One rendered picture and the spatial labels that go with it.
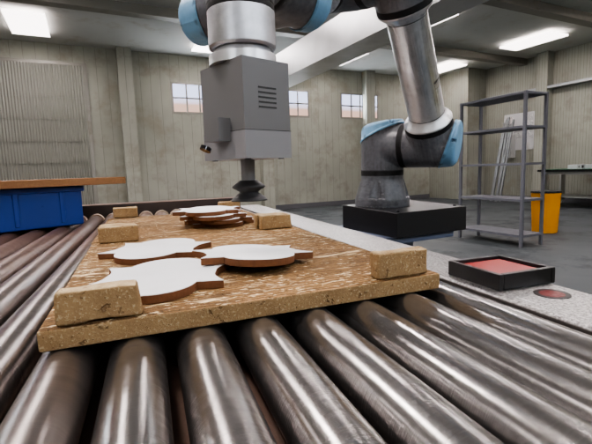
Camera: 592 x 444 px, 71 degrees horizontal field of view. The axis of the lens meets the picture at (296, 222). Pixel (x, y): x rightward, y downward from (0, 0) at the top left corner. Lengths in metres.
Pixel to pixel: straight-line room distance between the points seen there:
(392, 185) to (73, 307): 0.92
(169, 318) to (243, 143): 0.19
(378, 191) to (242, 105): 0.74
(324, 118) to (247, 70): 11.53
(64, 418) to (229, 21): 0.38
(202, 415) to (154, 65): 10.43
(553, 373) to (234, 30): 0.40
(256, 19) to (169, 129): 9.96
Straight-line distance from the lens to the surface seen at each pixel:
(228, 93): 0.47
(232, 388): 0.26
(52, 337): 0.35
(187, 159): 10.44
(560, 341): 0.36
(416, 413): 0.24
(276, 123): 0.47
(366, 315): 0.37
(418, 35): 0.97
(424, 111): 1.04
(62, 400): 0.29
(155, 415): 0.25
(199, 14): 0.66
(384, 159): 1.13
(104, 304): 0.34
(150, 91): 10.47
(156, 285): 0.39
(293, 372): 0.27
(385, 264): 0.40
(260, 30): 0.48
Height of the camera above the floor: 1.04
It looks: 7 degrees down
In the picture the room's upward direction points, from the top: 2 degrees counter-clockwise
